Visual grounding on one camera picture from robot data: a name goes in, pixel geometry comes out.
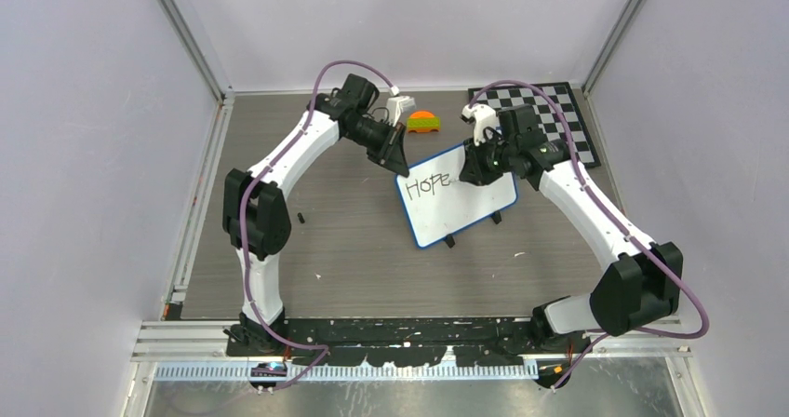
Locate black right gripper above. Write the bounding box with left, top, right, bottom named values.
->
left=461, top=130, right=518, bottom=186

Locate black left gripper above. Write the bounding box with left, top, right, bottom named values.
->
left=346, top=117, right=410, bottom=178

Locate blue framed whiteboard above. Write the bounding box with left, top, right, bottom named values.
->
left=394, top=144, right=518, bottom=249

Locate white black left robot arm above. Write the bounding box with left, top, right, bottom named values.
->
left=222, top=74, right=416, bottom=356

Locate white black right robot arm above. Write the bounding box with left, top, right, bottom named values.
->
left=460, top=103, right=683, bottom=353

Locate orange green toy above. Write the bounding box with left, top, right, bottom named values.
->
left=407, top=110, right=441, bottom=133

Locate black white checkerboard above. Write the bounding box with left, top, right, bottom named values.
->
left=467, top=82, right=602, bottom=168

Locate perforated metal strip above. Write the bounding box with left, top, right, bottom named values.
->
left=154, top=359, right=539, bottom=382

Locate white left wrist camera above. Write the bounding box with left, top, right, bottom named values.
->
left=386, top=95, right=417, bottom=126

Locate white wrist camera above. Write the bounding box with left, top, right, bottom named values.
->
left=461, top=103, right=499, bottom=147
left=386, top=95, right=417, bottom=126

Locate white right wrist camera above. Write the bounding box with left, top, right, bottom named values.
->
left=461, top=103, right=499, bottom=147

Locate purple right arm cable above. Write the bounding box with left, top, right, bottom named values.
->
left=467, top=79, right=711, bottom=391

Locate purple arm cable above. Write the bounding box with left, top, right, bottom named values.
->
left=236, top=60, right=402, bottom=393
left=467, top=79, right=711, bottom=391

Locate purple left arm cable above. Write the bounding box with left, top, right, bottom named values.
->
left=236, top=60, right=402, bottom=393

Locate aluminium frame rail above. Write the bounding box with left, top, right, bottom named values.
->
left=131, top=320, right=693, bottom=362

